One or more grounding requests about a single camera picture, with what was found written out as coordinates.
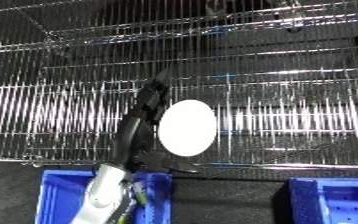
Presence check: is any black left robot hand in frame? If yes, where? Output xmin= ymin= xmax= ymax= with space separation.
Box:
xmin=111 ymin=68 xmax=201 ymax=174

